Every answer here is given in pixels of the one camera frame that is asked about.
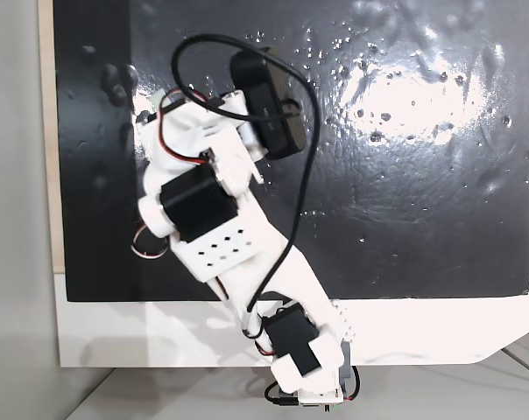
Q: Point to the black table mat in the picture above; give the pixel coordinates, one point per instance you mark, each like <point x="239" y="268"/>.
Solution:
<point x="400" y="197"/>

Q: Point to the black oval camera box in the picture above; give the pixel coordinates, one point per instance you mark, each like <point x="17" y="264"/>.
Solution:
<point x="269" y="109"/>

